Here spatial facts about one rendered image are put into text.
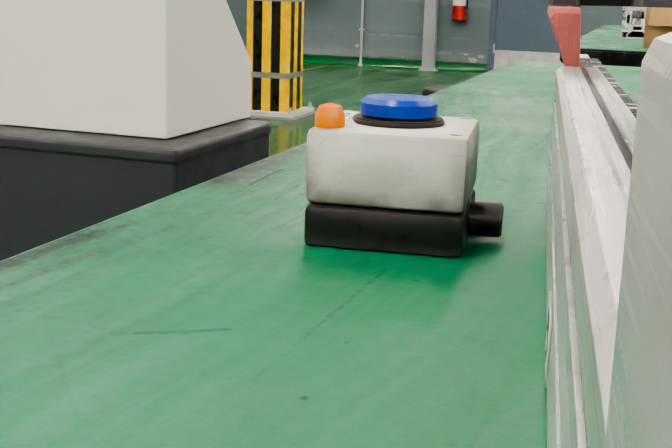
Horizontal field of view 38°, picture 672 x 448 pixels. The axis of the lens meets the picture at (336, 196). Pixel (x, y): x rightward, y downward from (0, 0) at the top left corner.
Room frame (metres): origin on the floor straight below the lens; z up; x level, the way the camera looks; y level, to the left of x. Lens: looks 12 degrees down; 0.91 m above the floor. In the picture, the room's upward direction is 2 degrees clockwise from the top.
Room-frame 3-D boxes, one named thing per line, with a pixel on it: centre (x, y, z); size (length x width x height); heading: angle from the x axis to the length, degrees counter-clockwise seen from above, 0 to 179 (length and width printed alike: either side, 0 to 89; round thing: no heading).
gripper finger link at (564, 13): (0.64, -0.17, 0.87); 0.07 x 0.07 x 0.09; 78
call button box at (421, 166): (0.50, -0.04, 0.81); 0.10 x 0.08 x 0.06; 78
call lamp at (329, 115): (0.48, 0.00, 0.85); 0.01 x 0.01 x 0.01
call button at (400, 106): (0.50, -0.03, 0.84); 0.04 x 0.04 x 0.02
